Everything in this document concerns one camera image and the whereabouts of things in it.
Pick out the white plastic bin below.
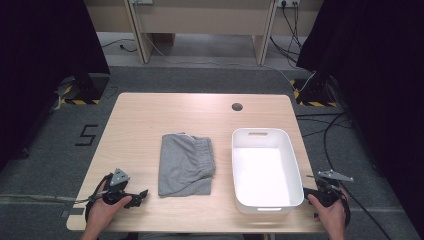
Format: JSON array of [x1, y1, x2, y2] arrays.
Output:
[[231, 127, 305, 215]]

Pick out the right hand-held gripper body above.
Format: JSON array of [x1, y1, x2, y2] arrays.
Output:
[[303, 169, 355, 208]]

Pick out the beige wooden desk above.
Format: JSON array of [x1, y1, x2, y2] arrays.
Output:
[[83, 0, 325, 66]]

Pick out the thin black floor cables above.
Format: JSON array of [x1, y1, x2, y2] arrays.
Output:
[[295, 112, 354, 138]]

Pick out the person's left hand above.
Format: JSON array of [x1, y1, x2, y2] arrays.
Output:
[[85, 195, 133, 233]]

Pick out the right hand-held gripper black cable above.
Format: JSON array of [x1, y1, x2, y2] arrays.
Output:
[[339, 188, 352, 228]]

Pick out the grey shorts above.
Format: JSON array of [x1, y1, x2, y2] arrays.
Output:
[[157, 133, 217, 198]]

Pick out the short black floor cable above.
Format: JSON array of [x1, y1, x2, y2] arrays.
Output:
[[100, 37, 138, 54]]

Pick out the left hand-held gripper black cable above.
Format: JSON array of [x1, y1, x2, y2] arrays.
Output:
[[84, 173, 113, 223]]

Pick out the long black floor cable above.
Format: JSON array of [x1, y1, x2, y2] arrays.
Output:
[[322, 112, 392, 240]]

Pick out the grey tape piece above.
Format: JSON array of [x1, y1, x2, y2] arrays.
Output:
[[60, 207, 86, 218]]

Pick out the black curtain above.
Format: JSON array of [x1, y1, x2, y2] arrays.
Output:
[[295, 0, 424, 231], [0, 0, 112, 171]]

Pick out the hand-held gripper black cable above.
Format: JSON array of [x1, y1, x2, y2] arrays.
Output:
[[339, 188, 352, 228], [84, 173, 113, 223]]

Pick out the person's right hand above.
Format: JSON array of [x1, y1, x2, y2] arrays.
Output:
[[306, 189, 349, 232]]

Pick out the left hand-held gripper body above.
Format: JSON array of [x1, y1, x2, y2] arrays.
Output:
[[100, 168, 135, 206]]

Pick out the bundle of black cables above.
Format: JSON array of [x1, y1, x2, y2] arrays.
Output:
[[269, 2, 304, 69]]

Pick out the black stand base striped tape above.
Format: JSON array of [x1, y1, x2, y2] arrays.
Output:
[[289, 77, 338, 108], [59, 73, 111, 106]]

